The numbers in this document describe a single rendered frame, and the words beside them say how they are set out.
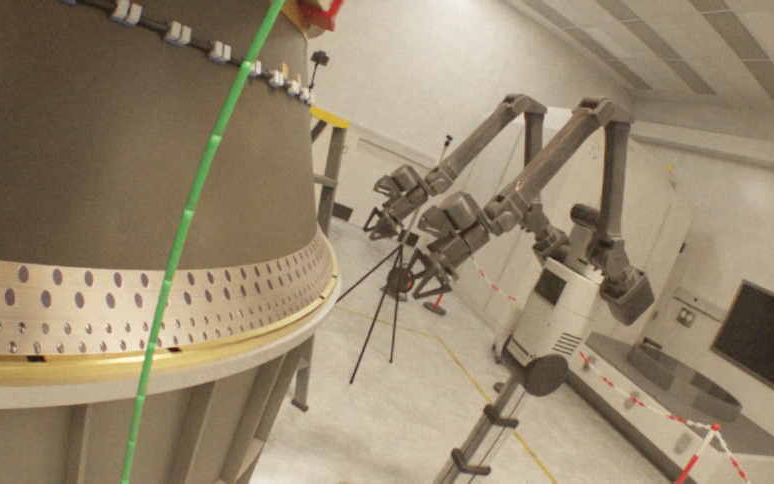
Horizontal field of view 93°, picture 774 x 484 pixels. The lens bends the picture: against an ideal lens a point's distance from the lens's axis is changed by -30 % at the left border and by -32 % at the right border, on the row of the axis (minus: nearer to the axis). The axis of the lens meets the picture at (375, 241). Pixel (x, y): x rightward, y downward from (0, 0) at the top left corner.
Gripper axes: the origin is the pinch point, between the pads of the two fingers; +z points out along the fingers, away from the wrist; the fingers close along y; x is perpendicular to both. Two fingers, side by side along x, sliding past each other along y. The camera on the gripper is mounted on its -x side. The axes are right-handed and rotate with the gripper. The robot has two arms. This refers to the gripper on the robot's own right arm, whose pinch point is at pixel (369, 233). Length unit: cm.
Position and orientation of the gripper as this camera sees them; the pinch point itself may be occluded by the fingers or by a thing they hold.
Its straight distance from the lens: 150.7
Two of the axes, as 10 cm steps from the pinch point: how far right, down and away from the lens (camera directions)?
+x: 5.7, 7.5, 3.3
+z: -8.0, 6.0, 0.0
